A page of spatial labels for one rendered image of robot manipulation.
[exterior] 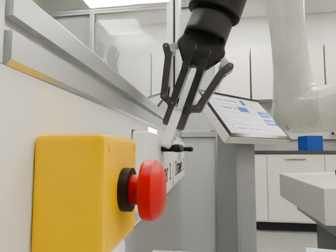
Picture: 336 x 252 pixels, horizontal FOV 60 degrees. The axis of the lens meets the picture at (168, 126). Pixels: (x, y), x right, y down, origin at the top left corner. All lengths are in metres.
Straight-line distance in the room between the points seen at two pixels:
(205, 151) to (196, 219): 0.50
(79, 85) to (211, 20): 0.31
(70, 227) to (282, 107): 0.77
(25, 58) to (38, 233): 0.10
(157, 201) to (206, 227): 2.08
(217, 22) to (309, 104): 0.44
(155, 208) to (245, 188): 1.35
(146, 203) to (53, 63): 0.11
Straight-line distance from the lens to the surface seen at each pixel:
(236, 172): 1.47
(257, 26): 4.58
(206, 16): 0.50
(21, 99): 0.18
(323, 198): 0.64
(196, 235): 2.27
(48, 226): 0.19
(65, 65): 0.22
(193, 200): 2.22
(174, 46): 0.52
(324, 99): 0.86
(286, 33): 0.92
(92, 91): 0.26
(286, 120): 0.88
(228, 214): 1.53
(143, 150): 0.39
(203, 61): 0.50
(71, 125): 0.23
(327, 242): 0.92
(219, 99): 1.48
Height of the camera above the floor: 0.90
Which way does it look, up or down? 5 degrees up
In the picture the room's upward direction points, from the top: straight up
